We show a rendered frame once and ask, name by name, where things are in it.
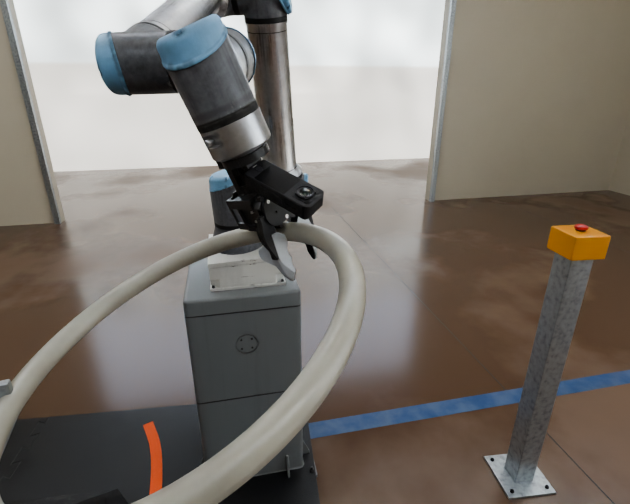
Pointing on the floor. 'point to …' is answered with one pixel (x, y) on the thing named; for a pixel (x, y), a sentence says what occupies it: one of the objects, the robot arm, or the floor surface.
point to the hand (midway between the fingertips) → (304, 263)
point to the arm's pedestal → (242, 359)
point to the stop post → (548, 359)
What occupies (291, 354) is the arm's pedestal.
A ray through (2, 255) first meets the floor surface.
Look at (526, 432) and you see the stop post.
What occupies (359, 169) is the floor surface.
